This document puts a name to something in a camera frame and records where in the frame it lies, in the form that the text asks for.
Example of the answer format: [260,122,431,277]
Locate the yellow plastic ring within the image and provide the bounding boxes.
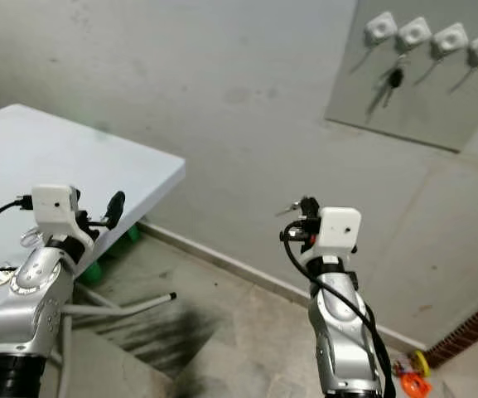
[411,350,432,376]

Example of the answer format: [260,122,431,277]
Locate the silver key ring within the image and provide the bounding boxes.
[21,230,45,248]

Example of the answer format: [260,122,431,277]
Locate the silver keys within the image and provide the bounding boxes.
[276,199,306,218]

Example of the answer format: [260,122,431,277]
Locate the white folding table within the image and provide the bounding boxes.
[0,104,186,349]

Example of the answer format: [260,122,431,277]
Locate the grey wall board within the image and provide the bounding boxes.
[324,0,478,153]

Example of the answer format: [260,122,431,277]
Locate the white metal table leg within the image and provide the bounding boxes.
[56,292,177,398]

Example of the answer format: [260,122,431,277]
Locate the black head car key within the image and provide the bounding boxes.
[388,55,412,107]

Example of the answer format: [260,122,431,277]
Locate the orange plastic toy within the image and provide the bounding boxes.
[398,371,430,397]

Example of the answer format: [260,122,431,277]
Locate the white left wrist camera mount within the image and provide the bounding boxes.
[31,184,82,241]

